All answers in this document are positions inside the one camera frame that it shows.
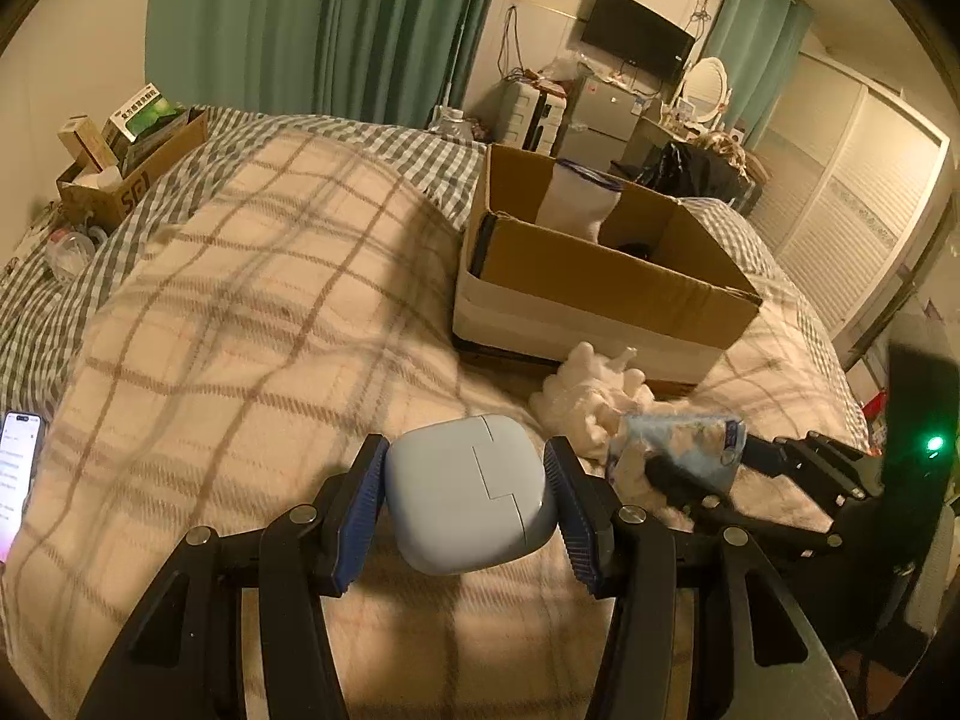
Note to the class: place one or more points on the beige carton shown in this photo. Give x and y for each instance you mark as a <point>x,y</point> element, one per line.
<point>88,141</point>

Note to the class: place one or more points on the large cardboard box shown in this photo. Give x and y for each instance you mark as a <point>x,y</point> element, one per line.
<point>600,292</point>

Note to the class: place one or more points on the white sock with blue cuff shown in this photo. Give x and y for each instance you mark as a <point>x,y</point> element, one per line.
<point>577,199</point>

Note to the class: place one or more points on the small cardboard box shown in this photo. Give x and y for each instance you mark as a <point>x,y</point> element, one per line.
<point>131,180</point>

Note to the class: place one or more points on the black plastic bag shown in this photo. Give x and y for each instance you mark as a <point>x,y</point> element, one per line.
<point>694,169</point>

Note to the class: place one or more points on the white drawer unit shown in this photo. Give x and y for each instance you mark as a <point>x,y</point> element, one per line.
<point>532,114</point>

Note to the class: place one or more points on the green and white carton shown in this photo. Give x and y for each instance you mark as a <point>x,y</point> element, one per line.
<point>142,111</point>

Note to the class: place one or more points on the white fluffy cloth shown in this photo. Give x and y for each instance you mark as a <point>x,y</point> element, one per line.
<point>592,397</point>

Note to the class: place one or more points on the white sliding wardrobe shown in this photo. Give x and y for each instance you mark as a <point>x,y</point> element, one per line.
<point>840,202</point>

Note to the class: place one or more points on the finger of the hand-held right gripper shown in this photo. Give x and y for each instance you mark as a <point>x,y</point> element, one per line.
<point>814,461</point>
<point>720,506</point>

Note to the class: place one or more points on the silver mini fridge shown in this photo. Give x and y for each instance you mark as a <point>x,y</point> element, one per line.
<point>600,116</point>

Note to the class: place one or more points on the clear plastic bottle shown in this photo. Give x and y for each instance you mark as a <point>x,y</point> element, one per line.
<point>71,251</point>

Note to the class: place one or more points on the green curtain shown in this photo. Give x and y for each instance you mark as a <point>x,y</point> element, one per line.
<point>754,52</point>
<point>315,22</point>

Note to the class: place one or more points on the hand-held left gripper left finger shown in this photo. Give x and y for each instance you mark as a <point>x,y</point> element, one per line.
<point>358,514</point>

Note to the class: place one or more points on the white oval mirror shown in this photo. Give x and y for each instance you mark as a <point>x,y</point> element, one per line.
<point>706,84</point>

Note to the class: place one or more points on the light blue plastic case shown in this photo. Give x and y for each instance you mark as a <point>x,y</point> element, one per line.
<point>469,491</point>

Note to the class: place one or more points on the grey checkered bedsheet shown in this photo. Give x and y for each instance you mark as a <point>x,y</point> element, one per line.
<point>67,300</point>

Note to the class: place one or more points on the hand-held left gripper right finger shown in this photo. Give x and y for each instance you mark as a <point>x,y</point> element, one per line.
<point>576,521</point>

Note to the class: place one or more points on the blue printed packet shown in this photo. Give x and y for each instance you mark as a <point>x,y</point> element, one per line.
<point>679,446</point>

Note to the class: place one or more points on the black flat television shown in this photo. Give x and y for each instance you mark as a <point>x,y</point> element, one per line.
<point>637,34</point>

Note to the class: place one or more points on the smartphone with lit screen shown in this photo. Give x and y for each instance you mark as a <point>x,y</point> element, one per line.
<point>19,476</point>

